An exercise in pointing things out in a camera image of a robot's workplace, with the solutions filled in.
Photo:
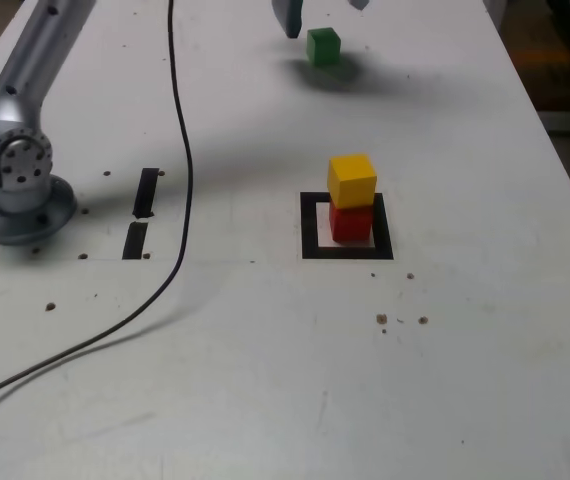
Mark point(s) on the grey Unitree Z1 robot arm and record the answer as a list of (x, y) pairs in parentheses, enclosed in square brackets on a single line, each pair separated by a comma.
[(15, 110)]

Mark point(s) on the yellow cube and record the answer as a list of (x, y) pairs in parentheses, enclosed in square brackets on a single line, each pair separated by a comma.
[(352, 182)]

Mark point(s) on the green cube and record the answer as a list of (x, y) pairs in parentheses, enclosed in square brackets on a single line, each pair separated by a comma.
[(323, 47)]

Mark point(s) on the black tape square outline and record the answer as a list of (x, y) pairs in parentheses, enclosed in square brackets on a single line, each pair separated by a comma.
[(310, 225)]

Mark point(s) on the red cube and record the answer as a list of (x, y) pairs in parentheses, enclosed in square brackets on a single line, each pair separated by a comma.
[(350, 225)]

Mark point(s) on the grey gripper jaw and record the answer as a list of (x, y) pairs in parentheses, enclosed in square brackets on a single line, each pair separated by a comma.
[(290, 15), (359, 4)]

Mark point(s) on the black tape strip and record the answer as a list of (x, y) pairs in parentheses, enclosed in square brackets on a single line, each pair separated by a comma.
[(135, 240)]

